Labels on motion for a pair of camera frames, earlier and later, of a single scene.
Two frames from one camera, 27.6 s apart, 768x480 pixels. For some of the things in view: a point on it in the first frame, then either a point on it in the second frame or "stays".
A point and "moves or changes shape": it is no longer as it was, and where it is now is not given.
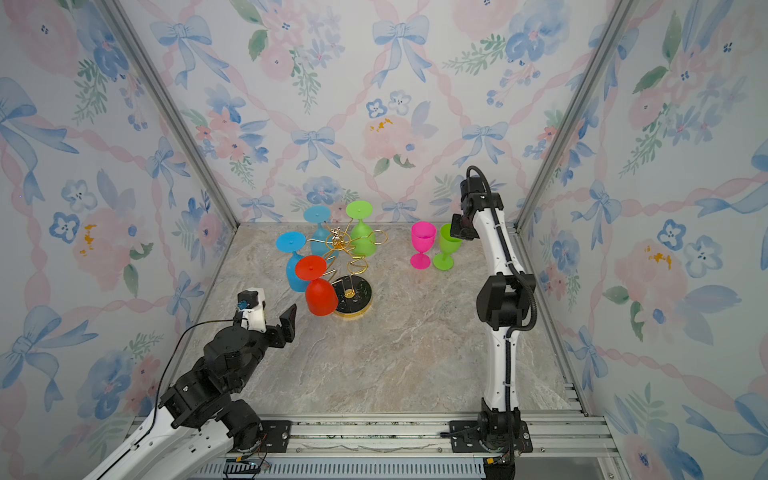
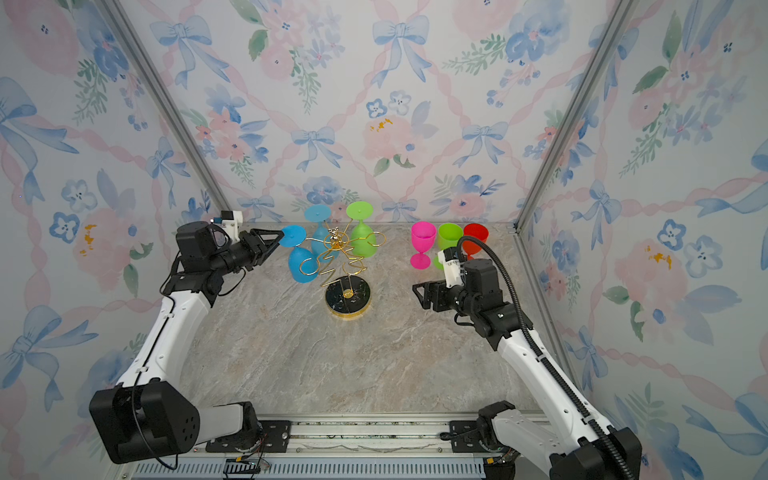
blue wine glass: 293,242 moves or changes shape
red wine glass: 321,296 moves or changes shape
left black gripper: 287,328 -> 255,245
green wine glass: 448,245 stays
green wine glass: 363,238 stays
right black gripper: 454,232 -> 439,288
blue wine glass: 320,237 stays
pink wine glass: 423,236 stays
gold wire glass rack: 354,293 stays
